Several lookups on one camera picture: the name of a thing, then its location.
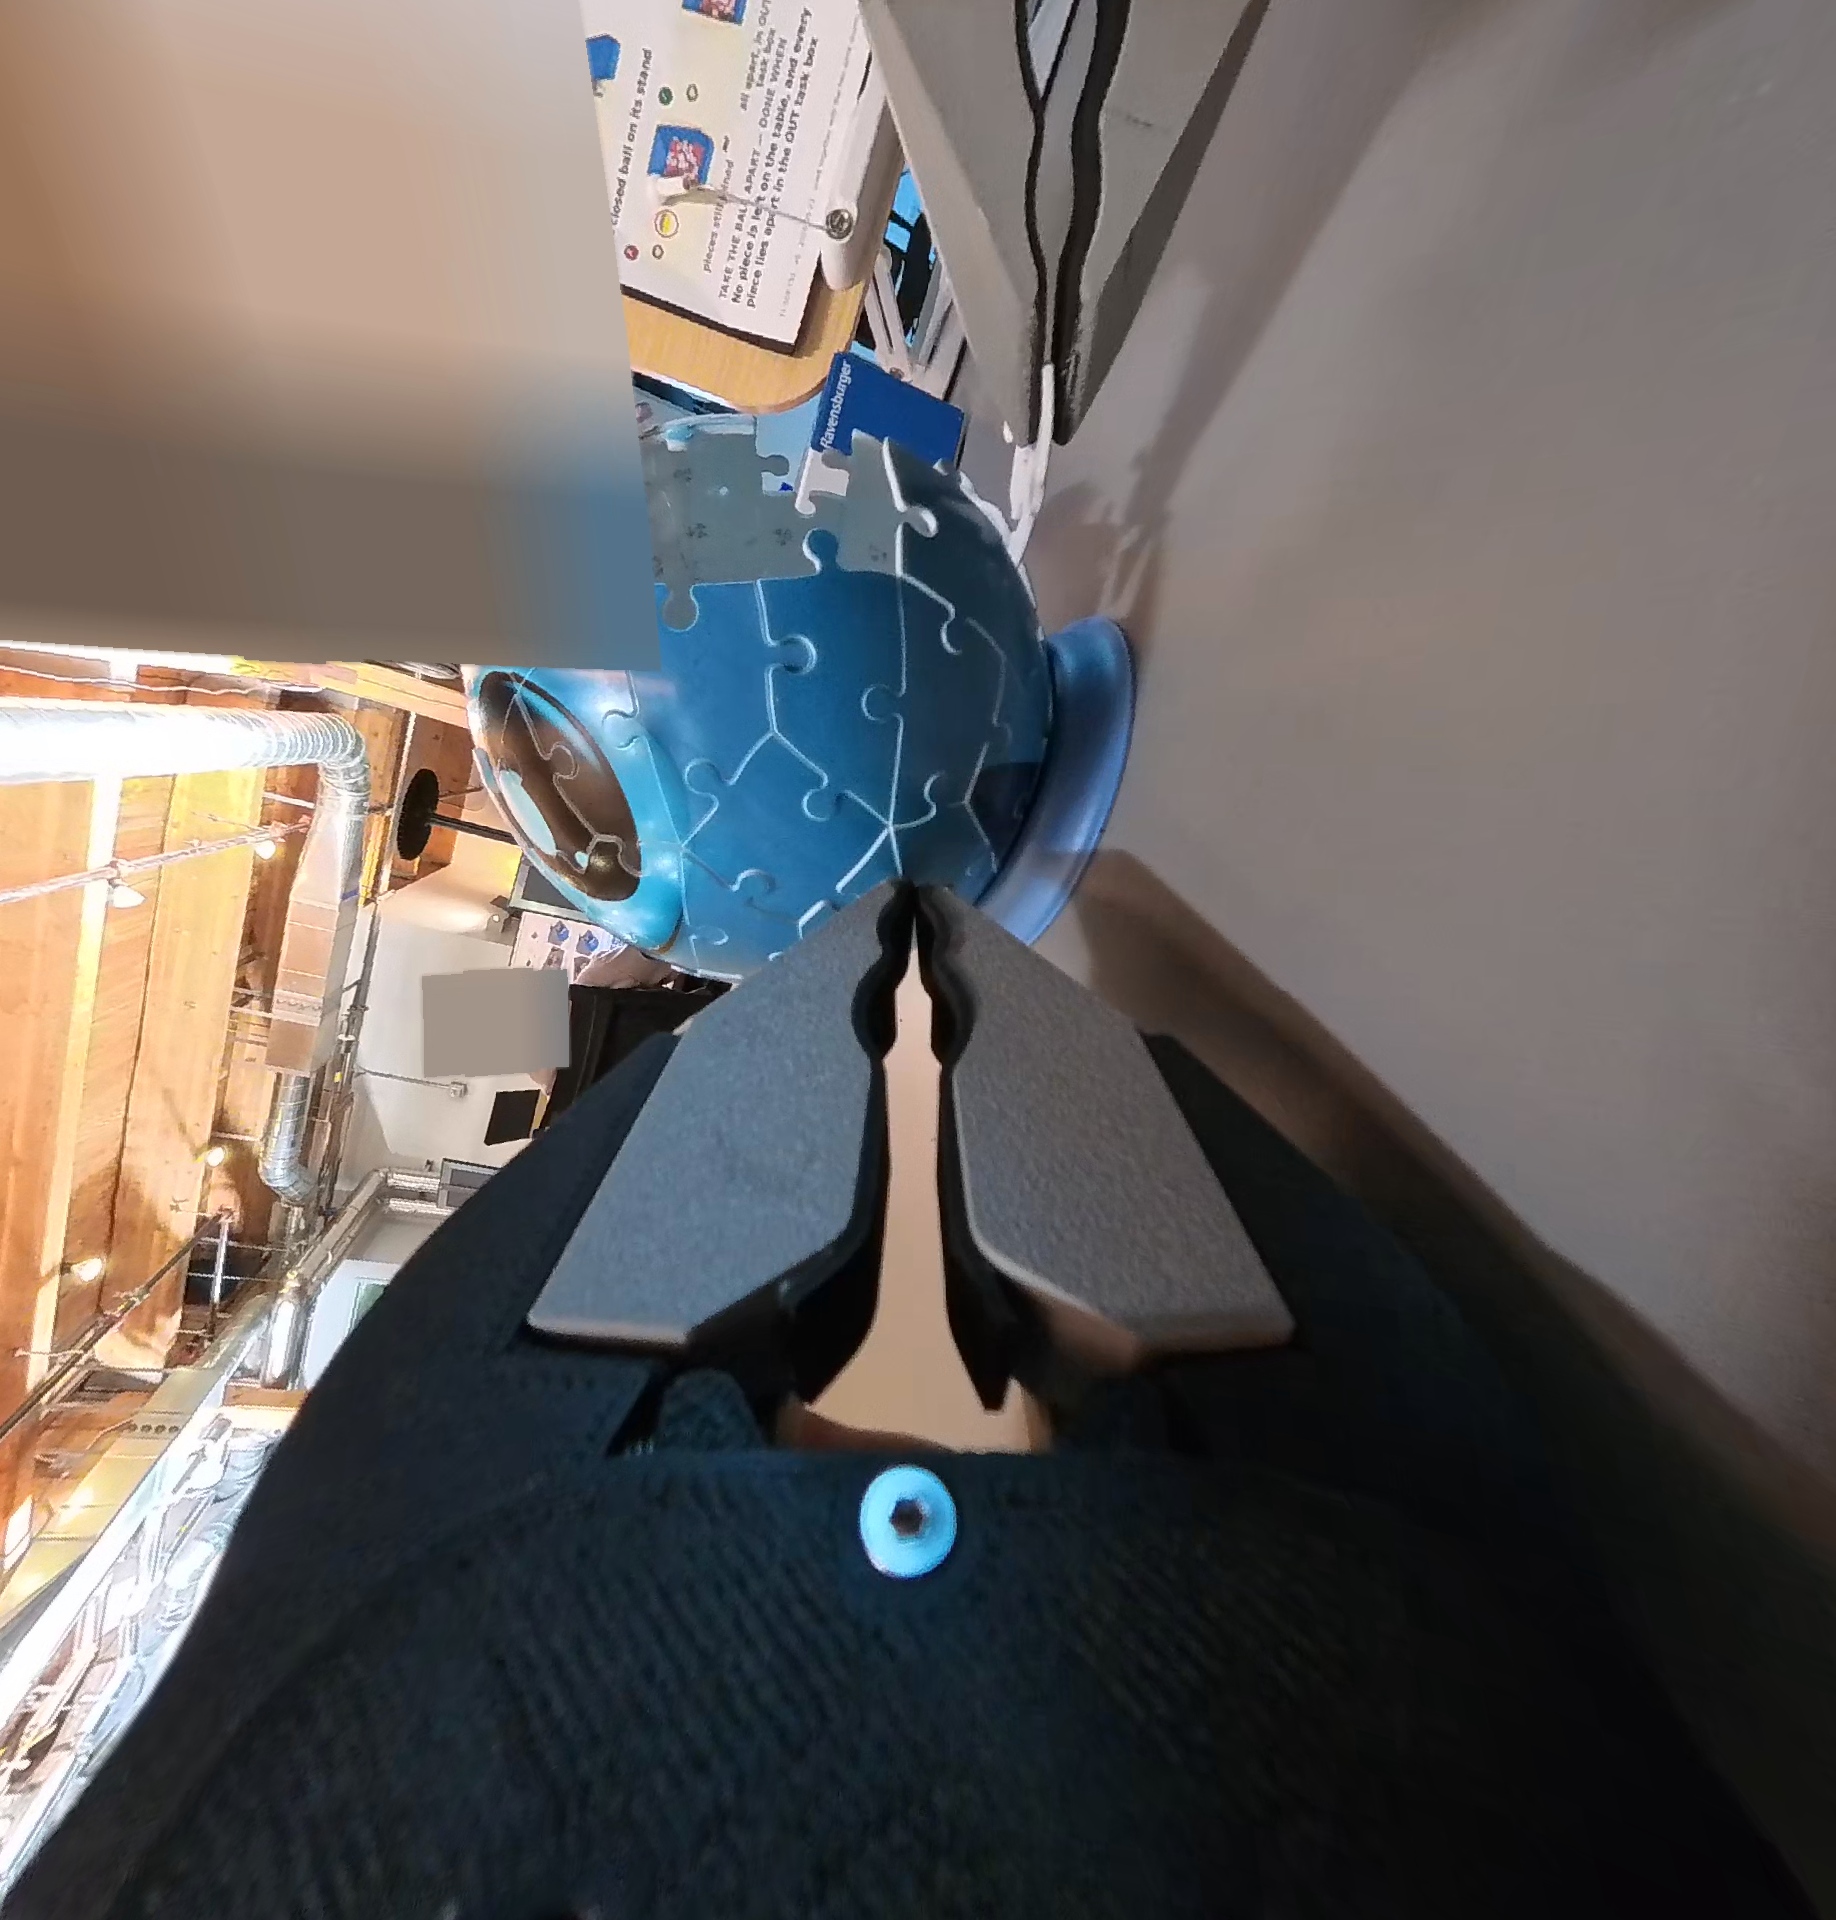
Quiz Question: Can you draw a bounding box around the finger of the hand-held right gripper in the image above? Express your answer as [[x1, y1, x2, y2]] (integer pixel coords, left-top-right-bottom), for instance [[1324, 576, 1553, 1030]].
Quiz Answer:
[[857, 0, 1064, 384], [1056, 0, 1279, 448]]

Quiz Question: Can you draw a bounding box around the wooden document stand with sheet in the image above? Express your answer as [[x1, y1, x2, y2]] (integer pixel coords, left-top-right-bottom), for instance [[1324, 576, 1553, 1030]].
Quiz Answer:
[[581, 0, 878, 414]]

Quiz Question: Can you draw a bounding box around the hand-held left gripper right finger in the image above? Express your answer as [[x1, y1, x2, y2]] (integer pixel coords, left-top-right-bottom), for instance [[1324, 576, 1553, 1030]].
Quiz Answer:
[[917, 885, 1295, 1412]]

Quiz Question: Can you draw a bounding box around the printed cardboard puzzle box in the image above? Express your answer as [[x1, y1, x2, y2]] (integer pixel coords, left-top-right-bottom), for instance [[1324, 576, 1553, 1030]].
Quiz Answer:
[[801, 352, 968, 488]]

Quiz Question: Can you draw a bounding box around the blue cartoon puzzle ball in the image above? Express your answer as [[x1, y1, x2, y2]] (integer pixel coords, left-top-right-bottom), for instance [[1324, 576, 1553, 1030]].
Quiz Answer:
[[465, 426, 1144, 983]]

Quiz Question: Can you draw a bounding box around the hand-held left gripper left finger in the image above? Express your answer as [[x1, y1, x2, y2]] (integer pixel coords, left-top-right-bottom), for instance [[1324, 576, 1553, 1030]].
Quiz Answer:
[[526, 883, 920, 1412]]

